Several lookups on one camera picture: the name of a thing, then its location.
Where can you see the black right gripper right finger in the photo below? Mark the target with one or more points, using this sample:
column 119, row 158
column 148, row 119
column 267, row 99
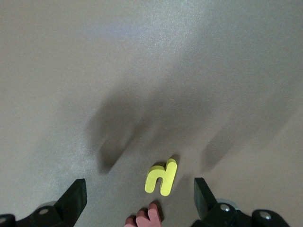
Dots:
column 204, row 203

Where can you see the red foam letter W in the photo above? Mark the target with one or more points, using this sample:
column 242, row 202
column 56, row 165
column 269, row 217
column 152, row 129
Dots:
column 151, row 217

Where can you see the brown table cover sheet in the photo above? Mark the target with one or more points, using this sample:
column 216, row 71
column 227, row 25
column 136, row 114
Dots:
column 213, row 71

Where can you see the yellow foam letter h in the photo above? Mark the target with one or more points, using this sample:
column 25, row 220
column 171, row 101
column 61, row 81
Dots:
column 169, row 175

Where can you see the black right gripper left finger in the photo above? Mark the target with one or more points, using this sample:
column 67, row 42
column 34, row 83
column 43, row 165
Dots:
column 73, row 201

